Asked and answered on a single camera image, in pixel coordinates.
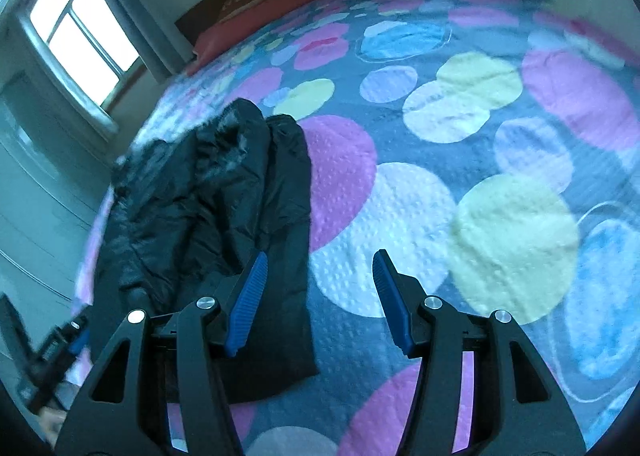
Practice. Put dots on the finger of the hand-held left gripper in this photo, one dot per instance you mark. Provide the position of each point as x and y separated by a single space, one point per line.
75 342

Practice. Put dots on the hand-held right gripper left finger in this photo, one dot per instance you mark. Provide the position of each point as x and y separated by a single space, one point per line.
248 303

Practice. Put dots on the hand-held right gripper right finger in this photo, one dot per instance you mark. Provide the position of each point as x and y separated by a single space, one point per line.
392 303

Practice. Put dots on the black puffer jacket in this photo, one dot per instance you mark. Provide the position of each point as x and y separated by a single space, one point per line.
210 216

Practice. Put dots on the polka-dot bedspread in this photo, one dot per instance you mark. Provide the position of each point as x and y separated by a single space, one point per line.
450 146

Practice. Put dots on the pale glossy cabinet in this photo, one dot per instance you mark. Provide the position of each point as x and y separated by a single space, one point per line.
40 176

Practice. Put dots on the patterned brown cushion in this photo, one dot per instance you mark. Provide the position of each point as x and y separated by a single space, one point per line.
246 1

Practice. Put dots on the window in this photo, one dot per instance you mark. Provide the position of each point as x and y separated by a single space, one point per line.
80 31

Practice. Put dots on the grey curtain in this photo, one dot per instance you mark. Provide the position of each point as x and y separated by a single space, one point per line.
135 11

